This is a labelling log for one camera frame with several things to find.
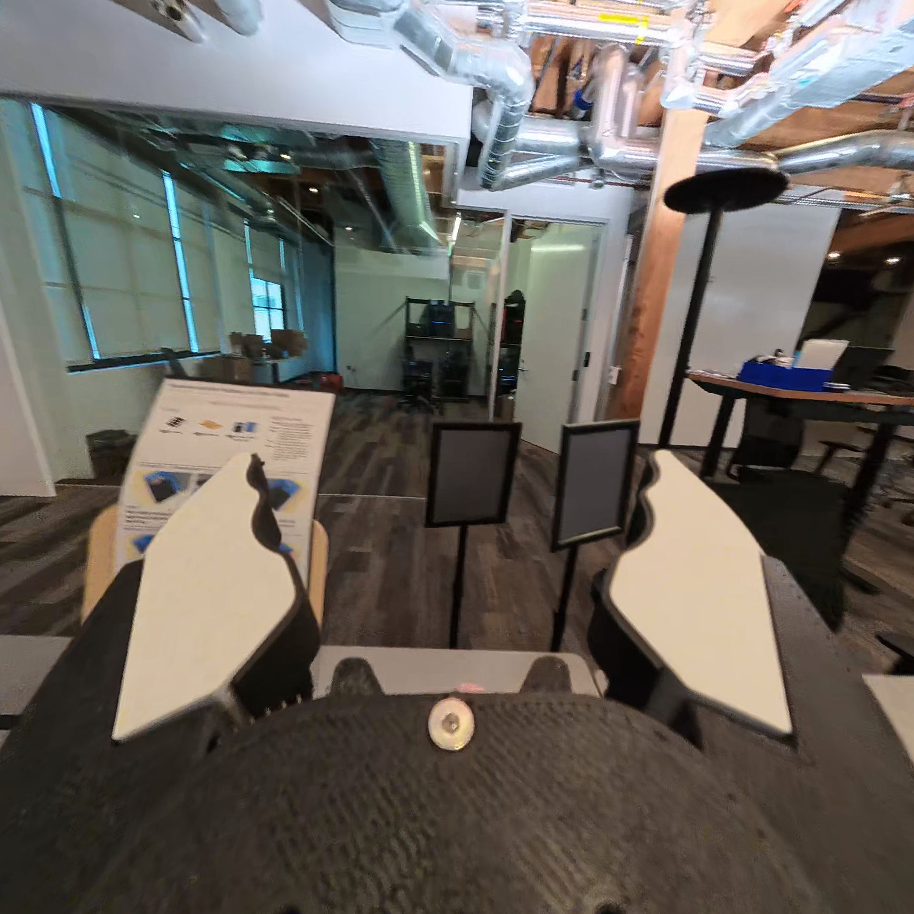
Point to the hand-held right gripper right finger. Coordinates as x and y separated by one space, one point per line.
700 600

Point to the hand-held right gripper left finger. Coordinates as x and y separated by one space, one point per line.
214 600

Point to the black display on stand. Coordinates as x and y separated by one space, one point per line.
471 471
593 479

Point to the printed instruction poster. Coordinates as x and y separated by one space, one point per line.
214 429

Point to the dark trash bin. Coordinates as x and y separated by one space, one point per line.
109 457

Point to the blue plastic bin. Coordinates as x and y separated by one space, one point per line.
783 376

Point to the wooden table black legs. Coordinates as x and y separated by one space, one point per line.
857 397

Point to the white box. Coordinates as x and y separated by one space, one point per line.
821 354

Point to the black shelf rack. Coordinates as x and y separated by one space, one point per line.
436 343

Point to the wooden pillar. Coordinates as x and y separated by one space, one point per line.
657 257

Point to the black floor lamp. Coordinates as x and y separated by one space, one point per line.
721 190

